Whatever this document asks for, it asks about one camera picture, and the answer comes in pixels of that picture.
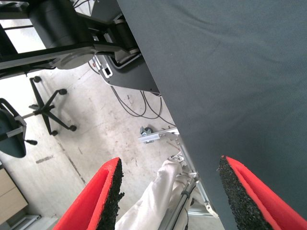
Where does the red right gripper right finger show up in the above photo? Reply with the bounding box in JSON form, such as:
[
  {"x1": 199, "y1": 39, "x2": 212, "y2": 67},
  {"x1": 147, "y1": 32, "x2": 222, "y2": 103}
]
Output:
[{"x1": 217, "y1": 155, "x2": 307, "y2": 230}]

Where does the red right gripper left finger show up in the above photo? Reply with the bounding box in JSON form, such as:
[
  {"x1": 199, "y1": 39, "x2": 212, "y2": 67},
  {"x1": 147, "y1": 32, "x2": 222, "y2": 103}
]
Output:
[{"x1": 52, "y1": 157, "x2": 125, "y2": 230}]

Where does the white fabric bundle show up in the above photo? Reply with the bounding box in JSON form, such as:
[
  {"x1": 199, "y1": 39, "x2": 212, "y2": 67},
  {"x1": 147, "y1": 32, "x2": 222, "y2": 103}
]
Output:
[{"x1": 115, "y1": 159, "x2": 200, "y2": 230}]

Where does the aluminium table leg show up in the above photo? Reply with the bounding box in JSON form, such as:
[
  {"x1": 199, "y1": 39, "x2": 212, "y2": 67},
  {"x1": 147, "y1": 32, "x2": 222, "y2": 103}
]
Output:
[{"x1": 165, "y1": 134, "x2": 219, "y2": 230}]

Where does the light wooden cabinet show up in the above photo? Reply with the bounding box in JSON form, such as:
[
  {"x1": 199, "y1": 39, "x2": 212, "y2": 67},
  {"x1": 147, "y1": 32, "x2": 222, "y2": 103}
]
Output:
[{"x1": 0, "y1": 167, "x2": 28, "y2": 219}]

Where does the aluminium profile bar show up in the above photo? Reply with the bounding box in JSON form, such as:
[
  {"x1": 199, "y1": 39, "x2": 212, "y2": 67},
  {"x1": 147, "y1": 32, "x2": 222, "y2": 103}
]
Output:
[{"x1": 138, "y1": 128, "x2": 179, "y2": 144}]

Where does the black office chair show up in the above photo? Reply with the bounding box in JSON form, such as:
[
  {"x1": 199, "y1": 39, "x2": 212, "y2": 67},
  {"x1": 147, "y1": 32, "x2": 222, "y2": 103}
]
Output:
[{"x1": 0, "y1": 76, "x2": 77, "y2": 159}]

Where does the black base housing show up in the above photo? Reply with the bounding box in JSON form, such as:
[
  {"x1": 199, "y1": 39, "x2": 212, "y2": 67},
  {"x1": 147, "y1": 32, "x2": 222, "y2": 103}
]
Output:
[{"x1": 94, "y1": 54, "x2": 161, "y2": 94}]

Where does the dark grey table cloth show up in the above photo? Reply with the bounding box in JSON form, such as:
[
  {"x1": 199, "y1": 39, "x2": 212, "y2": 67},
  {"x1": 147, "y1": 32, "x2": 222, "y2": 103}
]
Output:
[{"x1": 117, "y1": 0, "x2": 307, "y2": 230}]

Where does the thin black floor cable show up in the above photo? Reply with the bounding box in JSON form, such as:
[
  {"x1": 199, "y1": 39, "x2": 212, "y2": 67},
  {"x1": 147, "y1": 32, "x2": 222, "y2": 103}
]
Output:
[
  {"x1": 111, "y1": 86, "x2": 177, "y2": 127},
  {"x1": 140, "y1": 90, "x2": 164, "y2": 119}
]

